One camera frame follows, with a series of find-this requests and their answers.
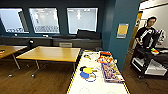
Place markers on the colourful board game box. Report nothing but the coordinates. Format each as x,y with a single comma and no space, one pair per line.
111,73

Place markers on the orange game box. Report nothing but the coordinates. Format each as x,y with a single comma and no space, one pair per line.
105,58

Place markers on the white crumpled plastic item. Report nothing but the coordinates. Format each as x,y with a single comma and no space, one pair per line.
88,56

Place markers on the yellow wall poster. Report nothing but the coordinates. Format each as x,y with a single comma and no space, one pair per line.
122,30

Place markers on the wooden top table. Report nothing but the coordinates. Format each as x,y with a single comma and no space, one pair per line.
10,50
50,53

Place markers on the brown wooden door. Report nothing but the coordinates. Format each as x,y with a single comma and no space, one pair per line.
137,26

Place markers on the light grey cushion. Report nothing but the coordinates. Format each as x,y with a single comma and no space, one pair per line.
65,44

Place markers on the person in black jacket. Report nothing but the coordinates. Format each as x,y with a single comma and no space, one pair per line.
146,35

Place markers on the black round paddle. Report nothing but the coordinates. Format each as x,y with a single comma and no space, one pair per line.
82,68

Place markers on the small yellow table item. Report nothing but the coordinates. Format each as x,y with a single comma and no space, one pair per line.
1,51

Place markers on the interior glass window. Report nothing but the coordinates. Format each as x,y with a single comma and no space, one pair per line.
11,20
44,20
82,20

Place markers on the dark bench sofa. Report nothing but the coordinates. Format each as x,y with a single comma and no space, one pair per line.
88,35

